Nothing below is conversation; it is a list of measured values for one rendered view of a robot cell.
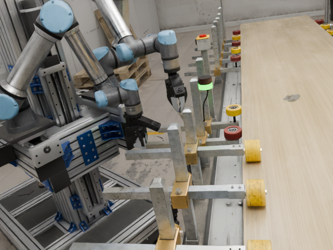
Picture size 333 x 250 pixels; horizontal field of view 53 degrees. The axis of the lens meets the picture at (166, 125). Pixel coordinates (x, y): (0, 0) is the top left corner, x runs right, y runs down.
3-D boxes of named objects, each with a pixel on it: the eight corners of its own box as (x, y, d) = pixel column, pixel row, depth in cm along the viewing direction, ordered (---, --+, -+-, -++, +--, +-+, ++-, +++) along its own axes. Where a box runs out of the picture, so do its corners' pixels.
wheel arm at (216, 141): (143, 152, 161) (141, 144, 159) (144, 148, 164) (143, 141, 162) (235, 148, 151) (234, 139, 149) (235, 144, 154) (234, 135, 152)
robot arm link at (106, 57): (89, 74, 186) (83, 50, 180) (111, 68, 192) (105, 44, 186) (96, 78, 176) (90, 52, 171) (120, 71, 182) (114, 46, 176)
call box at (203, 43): (197, 52, 188) (195, 38, 185) (198, 49, 195) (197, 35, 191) (210, 50, 187) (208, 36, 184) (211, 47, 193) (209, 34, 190)
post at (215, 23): (218, 76, 296) (213, 21, 276) (219, 75, 299) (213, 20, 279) (222, 76, 295) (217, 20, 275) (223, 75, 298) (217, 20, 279)
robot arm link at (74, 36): (40, 6, 145) (99, 98, 167) (37, 7, 136) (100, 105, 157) (64, -7, 146) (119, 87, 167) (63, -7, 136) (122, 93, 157)
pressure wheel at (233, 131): (225, 156, 151) (223, 133, 146) (226, 147, 158) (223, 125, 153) (243, 155, 149) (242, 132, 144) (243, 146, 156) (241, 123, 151)
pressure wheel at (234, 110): (235, 131, 170) (233, 110, 165) (224, 127, 176) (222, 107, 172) (246, 125, 174) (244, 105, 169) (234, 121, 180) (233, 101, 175)
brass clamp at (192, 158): (182, 164, 126) (180, 153, 124) (187, 147, 138) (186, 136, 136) (198, 164, 125) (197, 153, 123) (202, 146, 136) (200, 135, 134)
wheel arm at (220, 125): (158, 134, 184) (157, 127, 182) (159, 131, 187) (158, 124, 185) (239, 129, 174) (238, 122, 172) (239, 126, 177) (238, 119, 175)
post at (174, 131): (188, 247, 120) (166, 127, 100) (189, 239, 123) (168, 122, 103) (197, 247, 119) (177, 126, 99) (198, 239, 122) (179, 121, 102)
